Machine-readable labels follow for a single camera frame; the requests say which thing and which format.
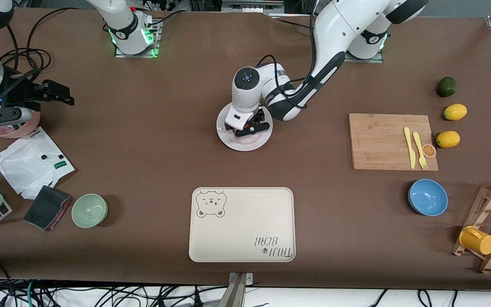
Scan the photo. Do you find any white round plate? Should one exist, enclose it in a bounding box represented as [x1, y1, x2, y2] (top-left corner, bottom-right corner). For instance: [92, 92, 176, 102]
[216, 102, 274, 152]

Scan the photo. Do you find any pink bowl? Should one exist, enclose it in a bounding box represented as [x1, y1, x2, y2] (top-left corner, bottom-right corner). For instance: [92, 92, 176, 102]
[0, 112, 41, 139]

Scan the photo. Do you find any white plastic bag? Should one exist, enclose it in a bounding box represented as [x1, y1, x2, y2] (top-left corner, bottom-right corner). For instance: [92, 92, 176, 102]
[0, 127, 75, 200]

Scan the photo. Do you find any cream bear print tray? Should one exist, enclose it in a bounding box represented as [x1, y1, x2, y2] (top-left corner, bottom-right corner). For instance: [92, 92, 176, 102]
[188, 187, 296, 263]

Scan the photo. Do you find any dark grey folded cloth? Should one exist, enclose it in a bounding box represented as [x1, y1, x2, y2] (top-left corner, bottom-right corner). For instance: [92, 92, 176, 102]
[23, 185, 72, 232]

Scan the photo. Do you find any light green bowl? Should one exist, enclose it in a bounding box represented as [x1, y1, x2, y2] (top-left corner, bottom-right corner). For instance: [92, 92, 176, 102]
[71, 194, 109, 229]

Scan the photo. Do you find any wooden cutting board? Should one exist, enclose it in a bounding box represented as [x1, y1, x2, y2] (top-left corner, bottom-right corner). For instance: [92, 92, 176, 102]
[348, 113, 439, 171]

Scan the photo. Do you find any grey metal bar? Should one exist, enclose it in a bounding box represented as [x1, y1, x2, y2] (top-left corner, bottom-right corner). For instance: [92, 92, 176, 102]
[218, 273, 247, 307]

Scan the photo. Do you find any yellow plastic knife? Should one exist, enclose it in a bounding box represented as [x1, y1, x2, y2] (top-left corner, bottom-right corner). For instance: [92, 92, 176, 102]
[403, 127, 416, 169]

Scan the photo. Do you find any yellow plastic fork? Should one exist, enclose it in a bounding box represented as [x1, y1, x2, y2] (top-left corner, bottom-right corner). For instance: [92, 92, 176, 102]
[412, 132, 429, 171]

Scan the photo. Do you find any blue bowl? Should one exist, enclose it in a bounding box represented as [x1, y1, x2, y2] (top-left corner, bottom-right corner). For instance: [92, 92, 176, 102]
[407, 179, 449, 217]

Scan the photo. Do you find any dark green avocado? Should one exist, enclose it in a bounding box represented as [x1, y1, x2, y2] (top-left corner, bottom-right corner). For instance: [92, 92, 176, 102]
[436, 76, 457, 98]

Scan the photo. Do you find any yellow lemon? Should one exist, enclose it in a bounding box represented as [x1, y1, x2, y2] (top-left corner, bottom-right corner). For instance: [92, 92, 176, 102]
[436, 130, 461, 149]
[443, 104, 468, 121]

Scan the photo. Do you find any yellow mug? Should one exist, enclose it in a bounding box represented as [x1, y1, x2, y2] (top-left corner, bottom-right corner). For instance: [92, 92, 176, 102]
[459, 226, 491, 255]

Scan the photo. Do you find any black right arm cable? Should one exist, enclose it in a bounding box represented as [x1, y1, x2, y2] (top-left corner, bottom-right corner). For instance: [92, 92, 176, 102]
[0, 7, 80, 86]

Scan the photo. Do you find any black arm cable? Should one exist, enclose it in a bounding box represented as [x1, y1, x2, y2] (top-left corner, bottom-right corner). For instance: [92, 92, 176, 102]
[0, 7, 80, 86]
[256, 0, 327, 110]

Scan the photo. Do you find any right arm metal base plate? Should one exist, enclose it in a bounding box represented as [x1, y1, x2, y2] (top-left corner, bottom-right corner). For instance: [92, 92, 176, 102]
[114, 19, 161, 58]

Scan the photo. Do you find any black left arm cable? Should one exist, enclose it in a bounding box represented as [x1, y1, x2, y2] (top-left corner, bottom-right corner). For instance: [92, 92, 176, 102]
[256, 0, 327, 110]

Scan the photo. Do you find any black left base cable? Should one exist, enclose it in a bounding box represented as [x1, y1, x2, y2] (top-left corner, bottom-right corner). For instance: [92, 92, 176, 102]
[271, 16, 318, 31]

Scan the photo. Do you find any black base cable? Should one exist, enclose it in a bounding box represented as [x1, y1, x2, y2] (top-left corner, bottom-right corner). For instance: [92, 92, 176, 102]
[271, 16, 318, 31]
[145, 9, 186, 33]

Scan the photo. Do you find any silver aluminium frame beam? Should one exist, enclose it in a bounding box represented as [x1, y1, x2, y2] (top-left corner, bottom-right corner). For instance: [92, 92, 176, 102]
[221, 0, 285, 13]

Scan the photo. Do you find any black right base cable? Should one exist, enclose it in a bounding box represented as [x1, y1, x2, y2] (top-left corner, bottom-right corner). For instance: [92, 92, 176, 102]
[145, 9, 186, 33]

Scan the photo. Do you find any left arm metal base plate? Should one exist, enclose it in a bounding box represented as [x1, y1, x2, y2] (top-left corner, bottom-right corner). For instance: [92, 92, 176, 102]
[344, 50, 384, 64]

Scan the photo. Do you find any small metal table bracket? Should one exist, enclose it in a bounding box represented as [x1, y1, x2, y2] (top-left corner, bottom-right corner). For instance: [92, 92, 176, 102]
[228, 273, 254, 285]

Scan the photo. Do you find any black cable bundle under table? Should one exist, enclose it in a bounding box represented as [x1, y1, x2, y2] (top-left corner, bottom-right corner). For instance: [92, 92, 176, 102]
[0, 256, 229, 307]

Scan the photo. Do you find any teal cable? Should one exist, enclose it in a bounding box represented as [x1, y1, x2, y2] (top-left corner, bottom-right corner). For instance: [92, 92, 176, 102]
[26, 279, 38, 307]

